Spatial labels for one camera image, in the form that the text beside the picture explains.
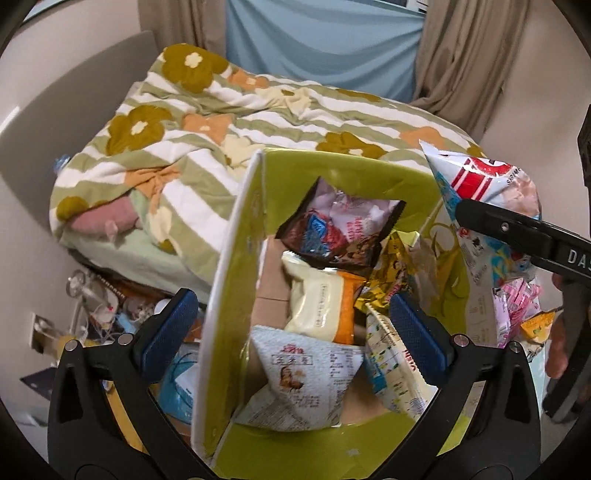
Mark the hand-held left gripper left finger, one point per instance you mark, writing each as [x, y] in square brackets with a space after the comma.
[166, 334]

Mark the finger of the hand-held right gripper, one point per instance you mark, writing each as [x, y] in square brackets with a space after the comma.
[512, 230]

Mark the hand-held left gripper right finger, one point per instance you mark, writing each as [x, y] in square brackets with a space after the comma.
[418, 341]

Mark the white blue yellow snack packet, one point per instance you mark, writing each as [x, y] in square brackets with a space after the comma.
[392, 369]

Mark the yellow brown chips packet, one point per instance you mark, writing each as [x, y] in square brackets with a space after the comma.
[538, 326]

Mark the red and white snack packet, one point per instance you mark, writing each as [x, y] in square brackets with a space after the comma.
[485, 180]

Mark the pink snack packet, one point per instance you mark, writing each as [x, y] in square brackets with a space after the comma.
[519, 300]

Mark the small gold snack packet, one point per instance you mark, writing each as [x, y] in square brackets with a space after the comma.
[392, 272]

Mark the cream and orange snack packet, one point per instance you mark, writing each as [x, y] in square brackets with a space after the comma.
[314, 295]

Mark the white grey chicken snack packet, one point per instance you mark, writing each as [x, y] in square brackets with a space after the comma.
[300, 374]

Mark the dark brown snack packet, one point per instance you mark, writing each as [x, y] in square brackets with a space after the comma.
[332, 226]

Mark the green cardboard box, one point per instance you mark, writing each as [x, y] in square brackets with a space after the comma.
[295, 170]

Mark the person's right hand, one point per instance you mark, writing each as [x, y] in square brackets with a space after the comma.
[559, 341]

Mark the light green bed sheet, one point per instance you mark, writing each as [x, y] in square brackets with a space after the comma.
[138, 258]

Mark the clear glass cup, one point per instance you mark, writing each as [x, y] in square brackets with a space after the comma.
[77, 282]

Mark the pink plush pillow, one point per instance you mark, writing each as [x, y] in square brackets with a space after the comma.
[108, 217]

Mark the dark blue notebook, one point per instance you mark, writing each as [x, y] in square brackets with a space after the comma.
[40, 383]

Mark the beige curtain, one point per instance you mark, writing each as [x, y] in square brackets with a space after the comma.
[471, 60]
[180, 23]

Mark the green striped floral blanket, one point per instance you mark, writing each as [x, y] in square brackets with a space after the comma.
[184, 138]

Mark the grey bed headboard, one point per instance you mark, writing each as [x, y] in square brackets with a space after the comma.
[55, 115]

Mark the light blue hanging cloth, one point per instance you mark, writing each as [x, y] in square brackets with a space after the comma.
[323, 41]

